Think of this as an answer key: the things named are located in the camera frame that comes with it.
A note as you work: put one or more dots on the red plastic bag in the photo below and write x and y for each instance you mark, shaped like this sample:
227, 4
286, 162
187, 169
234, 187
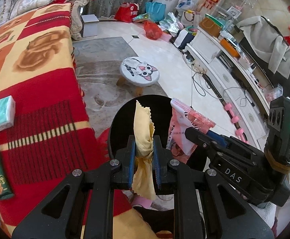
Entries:
153, 31

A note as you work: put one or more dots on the white tote bag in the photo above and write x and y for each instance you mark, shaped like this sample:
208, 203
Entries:
191, 18

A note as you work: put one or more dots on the printed red orange blanket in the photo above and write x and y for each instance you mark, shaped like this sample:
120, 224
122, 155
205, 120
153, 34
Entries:
35, 79

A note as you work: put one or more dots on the pink snack packet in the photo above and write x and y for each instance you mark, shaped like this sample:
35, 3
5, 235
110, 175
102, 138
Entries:
179, 129

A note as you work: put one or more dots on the yellow cloth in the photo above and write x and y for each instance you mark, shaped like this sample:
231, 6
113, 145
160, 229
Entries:
142, 129

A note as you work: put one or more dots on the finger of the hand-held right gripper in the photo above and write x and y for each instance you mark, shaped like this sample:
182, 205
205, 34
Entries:
197, 138
217, 137

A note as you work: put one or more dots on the teal box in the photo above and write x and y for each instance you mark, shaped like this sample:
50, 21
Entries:
222, 21

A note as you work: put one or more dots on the grey floor rug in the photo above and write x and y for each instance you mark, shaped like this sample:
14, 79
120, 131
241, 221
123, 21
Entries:
100, 54

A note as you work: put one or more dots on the grey cardboard box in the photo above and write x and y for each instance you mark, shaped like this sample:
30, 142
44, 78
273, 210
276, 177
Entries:
90, 26

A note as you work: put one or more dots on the navy white bag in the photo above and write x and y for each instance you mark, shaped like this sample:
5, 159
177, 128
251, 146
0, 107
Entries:
183, 39

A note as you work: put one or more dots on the framed photo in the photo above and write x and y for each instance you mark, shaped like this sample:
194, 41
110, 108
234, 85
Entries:
233, 12

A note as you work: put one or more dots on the shiny green foil bag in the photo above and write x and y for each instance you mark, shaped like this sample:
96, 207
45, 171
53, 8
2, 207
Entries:
141, 18

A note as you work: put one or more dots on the teal shopping bag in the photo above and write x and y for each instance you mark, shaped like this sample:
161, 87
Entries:
156, 11

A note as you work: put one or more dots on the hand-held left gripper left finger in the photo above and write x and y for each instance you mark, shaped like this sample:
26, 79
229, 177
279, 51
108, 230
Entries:
132, 164

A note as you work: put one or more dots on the bag of pink sweets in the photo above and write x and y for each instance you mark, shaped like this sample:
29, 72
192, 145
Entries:
274, 93

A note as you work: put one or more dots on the grey coat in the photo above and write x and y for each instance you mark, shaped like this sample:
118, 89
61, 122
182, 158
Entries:
266, 37

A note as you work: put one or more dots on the orange box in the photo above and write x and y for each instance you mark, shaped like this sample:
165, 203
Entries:
230, 47

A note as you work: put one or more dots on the silver foil bag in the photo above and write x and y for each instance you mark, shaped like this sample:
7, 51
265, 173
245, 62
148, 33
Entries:
169, 23

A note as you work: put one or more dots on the black trash bin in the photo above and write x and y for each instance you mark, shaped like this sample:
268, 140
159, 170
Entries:
121, 119

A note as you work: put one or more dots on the brown gift bag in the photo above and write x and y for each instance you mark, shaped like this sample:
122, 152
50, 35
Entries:
209, 27

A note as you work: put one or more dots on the cat print round stool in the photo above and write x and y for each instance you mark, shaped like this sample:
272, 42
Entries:
138, 71

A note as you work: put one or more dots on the white blue plastic bag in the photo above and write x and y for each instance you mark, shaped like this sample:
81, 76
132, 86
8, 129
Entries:
184, 3

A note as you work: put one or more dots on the pink dumbbell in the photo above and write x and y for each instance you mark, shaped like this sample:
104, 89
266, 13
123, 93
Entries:
234, 118

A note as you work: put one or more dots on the white power strip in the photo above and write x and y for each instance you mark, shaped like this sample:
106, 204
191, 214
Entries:
197, 67

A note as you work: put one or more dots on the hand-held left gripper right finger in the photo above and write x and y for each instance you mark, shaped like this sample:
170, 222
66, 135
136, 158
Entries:
157, 164

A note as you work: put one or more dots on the red shopping bag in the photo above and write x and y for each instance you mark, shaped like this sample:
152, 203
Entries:
126, 12

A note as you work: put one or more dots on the white television cabinet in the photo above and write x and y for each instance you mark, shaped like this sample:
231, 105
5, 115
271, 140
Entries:
224, 77

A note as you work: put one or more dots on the grey upholstered sofa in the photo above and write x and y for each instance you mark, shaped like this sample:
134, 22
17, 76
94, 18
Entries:
79, 17

